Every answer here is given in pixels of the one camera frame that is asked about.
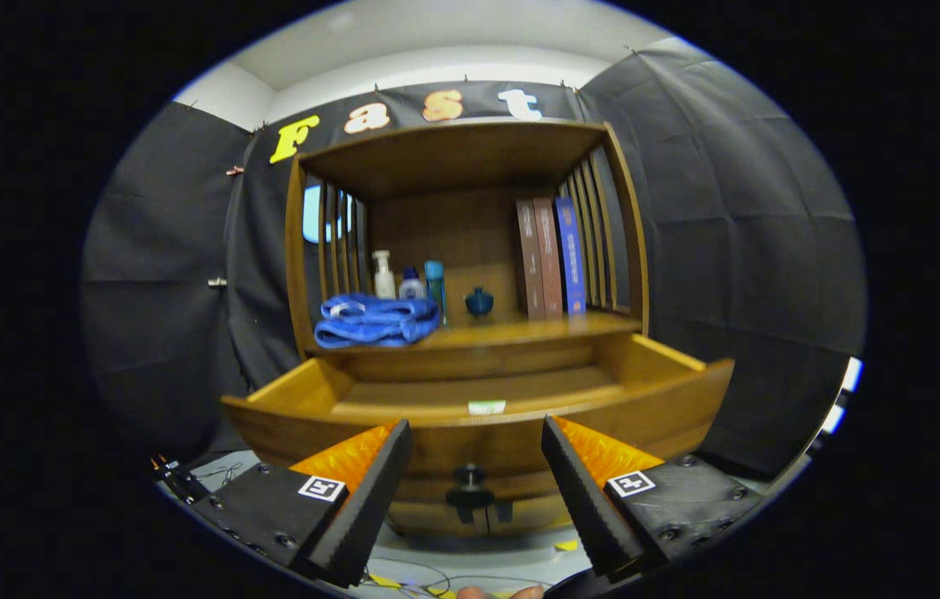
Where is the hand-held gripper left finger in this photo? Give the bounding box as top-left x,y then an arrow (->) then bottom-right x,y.
187,418 -> 413,588

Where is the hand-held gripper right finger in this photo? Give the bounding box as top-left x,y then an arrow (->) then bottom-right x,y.
542,416 -> 766,582

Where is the wooden drawer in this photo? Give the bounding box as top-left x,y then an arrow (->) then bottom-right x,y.
220,333 -> 735,510

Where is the wooden cabinet door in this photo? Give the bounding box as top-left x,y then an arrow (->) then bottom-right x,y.
387,498 -> 487,537
487,495 -> 575,535

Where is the wooden countertop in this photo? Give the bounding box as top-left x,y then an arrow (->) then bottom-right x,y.
308,309 -> 644,354

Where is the wooden cabinet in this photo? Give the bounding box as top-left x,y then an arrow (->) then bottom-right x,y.
284,119 -> 652,537

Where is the blue folded towel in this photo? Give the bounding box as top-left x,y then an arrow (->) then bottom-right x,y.
314,293 -> 443,349

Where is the white pump bottle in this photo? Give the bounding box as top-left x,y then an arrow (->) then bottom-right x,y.
372,250 -> 397,300

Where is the slim teal bottle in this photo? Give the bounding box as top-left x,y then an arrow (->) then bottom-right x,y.
424,260 -> 447,325

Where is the dark brown book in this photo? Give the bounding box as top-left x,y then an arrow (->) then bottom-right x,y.
516,198 -> 546,320

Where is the blue book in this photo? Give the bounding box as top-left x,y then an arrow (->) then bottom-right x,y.
554,196 -> 587,315

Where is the reddish brown book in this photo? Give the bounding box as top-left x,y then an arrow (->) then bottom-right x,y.
533,197 -> 564,317

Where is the black backdrop cloth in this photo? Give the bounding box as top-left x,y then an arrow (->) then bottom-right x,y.
81,37 -> 866,483

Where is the thin black floor cable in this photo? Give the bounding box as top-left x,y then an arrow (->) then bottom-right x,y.
362,556 -> 554,599

